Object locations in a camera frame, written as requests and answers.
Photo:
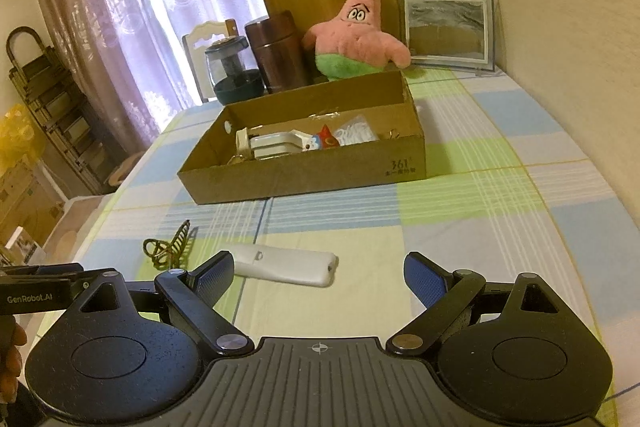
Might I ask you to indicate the round wooden stool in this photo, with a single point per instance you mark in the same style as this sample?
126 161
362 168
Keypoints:
122 169

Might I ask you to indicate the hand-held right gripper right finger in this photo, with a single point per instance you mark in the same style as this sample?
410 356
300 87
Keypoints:
425 280

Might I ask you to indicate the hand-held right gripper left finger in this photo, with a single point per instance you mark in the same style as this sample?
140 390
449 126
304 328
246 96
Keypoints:
215 275

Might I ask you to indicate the bronze hair clip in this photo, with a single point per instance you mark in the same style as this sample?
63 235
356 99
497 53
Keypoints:
175 247

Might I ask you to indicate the white rectangular box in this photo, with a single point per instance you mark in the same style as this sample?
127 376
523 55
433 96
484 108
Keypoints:
275 146

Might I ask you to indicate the glass jar with dark base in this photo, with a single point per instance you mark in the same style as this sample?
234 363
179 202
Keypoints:
235 87

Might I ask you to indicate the pink starfish plush toy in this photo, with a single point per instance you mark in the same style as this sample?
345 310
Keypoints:
350 37

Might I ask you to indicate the clear plastic bag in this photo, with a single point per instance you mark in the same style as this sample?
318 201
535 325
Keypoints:
355 132

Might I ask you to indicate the cardboard storage box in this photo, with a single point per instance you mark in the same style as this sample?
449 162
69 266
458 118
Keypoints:
25 207

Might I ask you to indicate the white wooden chair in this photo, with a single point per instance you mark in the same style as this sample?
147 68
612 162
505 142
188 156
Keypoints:
200 39

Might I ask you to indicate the white remote control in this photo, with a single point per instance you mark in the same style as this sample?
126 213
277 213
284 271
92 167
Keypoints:
290 267

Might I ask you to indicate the glass picture frame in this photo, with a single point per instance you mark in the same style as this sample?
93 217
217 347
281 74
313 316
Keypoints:
445 27

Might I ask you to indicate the cream rounded adapter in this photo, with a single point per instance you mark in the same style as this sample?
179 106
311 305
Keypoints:
245 139

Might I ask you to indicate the brown cardboard box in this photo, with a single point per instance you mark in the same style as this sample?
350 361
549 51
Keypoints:
300 177

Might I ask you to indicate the purple heavy curtain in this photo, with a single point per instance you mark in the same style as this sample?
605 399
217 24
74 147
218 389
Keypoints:
90 17

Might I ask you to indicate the brown metal thermos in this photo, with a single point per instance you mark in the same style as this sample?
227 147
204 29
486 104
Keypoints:
277 57

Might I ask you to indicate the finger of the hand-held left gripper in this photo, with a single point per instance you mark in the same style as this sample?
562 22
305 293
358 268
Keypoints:
146 299

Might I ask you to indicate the yellow plastic bag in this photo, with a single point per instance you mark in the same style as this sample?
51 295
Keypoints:
17 137

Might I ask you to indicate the person's left hand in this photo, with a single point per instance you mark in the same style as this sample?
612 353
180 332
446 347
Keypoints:
12 357

